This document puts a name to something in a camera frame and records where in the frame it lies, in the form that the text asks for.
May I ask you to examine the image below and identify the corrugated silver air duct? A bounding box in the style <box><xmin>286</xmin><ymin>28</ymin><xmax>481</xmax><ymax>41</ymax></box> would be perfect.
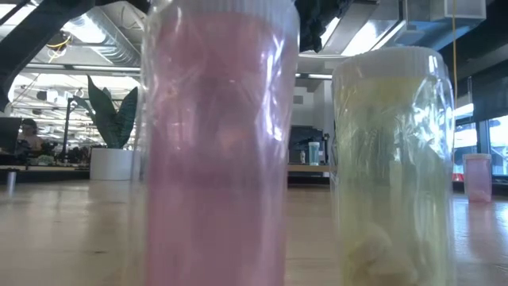
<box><xmin>63</xmin><ymin>6</ymin><xmax>142</xmax><ymax>68</ymax></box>

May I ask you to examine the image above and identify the green snake plant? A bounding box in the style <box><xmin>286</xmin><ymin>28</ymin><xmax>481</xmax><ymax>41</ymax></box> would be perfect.
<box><xmin>73</xmin><ymin>74</ymin><xmax>140</xmax><ymax>150</ymax></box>

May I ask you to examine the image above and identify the white plant pot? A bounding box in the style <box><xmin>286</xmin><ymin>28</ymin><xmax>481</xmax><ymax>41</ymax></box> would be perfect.
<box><xmin>89</xmin><ymin>147</ymin><xmax>139</xmax><ymax>182</ymax></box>

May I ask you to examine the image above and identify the person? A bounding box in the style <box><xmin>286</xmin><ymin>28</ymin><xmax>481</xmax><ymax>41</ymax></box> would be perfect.
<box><xmin>16</xmin><ymin>118</ymin><xmax>45</xmax><ymax>152</ymax></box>

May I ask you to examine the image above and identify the black ceiling device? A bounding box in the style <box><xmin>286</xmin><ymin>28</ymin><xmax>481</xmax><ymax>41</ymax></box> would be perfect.
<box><xmin>46</xmin><ymin>31</ymin><xmax>73</xmax><ymax>52</ymax></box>

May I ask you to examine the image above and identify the black background screen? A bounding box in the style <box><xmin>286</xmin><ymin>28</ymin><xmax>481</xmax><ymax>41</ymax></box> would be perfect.
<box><xmin>0</xmin><ymin>117</ymin><xmax>23</xmax><ymax>155</ymax></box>

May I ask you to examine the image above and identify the black background machine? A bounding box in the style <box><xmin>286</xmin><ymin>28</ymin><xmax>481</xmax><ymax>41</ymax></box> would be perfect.
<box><xmin>288</xmin><ymin>125</ymin><xmax>330</xmax><ymax>164</ymax></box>

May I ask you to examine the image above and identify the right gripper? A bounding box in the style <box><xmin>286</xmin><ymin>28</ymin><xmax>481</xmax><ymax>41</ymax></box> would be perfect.
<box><xmin>294</xmin><ymin>0</ymin><xmax>355</xmax><ymax>53</ymax></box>

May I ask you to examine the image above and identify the long ceiling light bar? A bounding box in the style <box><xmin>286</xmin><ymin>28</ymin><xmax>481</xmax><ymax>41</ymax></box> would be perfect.
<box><xmin>21</xmin><ymin>62</ymin><xmax>142</xmax><ymax>77</ymax></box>
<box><xmin>295</xmin><ymin>72</ymin><xmax>333</xmax><ymax>81</ymax></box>

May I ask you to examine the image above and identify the green medicine bottle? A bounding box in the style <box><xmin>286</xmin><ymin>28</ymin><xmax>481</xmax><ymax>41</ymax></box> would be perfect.
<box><xmin>308</xmin><ymin>141</ymin><xmax>321</xmax><ymax>166</ymax></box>

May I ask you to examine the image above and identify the large silver air duct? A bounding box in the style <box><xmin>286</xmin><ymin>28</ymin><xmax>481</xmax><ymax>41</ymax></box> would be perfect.
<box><xmin>317</xmin><ymin>0</ymin><xmax>487</xmax><ymax>56</ymax></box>

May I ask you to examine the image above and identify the pink medicine bottle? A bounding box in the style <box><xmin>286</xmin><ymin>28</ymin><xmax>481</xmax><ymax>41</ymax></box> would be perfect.
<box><xmin>462</xmin><ymin>153</ymin><xmax>493</xmax><ymax>203</ymax></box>
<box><xmin>139</xmin><ymin>0</ymin><xmax>301</xmax><ymax>286</ymax></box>

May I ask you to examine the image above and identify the black curved pole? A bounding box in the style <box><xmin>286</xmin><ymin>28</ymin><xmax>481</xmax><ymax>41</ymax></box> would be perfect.
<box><xmin>63</xmin><ymin>96</ymin><xmax>87</xmax><ymax>160</ymax></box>

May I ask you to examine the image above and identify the background wooden desk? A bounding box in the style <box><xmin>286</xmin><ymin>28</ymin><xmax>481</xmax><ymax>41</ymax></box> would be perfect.
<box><xmin>0</xmin><ymin>163</ymin><xmax>90</xmax><ymax>172</ymax></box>

